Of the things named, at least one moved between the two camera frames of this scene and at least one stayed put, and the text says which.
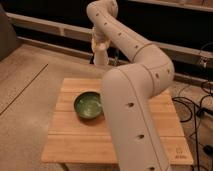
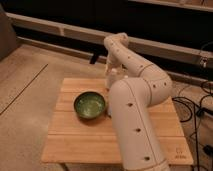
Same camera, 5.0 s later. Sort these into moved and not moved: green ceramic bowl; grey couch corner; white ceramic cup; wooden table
Moved: white ceramic cup
Not moved: wooden table; green ceramic bowl; grey couch corner
